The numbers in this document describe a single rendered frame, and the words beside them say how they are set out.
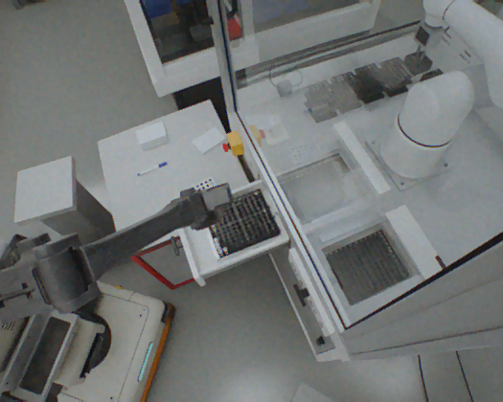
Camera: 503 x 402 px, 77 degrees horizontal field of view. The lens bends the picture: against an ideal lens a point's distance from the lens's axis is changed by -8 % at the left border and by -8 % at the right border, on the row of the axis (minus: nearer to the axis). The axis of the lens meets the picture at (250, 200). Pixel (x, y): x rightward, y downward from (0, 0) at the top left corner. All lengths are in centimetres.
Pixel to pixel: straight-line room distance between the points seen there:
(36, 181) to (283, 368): 155
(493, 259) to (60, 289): 53
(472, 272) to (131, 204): 132
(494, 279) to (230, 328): 176
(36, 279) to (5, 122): 301
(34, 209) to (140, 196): 50
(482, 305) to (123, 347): 167
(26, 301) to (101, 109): 257
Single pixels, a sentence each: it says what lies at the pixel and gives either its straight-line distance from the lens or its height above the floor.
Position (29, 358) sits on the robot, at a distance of 117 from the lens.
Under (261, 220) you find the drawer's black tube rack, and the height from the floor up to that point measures 87.
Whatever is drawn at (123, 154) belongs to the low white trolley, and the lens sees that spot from 165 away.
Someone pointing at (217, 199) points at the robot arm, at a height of 122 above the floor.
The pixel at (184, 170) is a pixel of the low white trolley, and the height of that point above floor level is 76.
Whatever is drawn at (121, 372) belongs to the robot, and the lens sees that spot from 186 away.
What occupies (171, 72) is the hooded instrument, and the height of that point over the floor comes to 93.
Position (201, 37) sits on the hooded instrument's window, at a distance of 162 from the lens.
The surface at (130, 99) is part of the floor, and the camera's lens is 302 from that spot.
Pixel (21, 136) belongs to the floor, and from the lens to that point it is 330.
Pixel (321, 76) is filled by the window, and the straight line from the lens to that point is 53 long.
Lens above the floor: 198
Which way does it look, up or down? 63 degrees down
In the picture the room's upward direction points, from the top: 9 degrees counter-clockwise
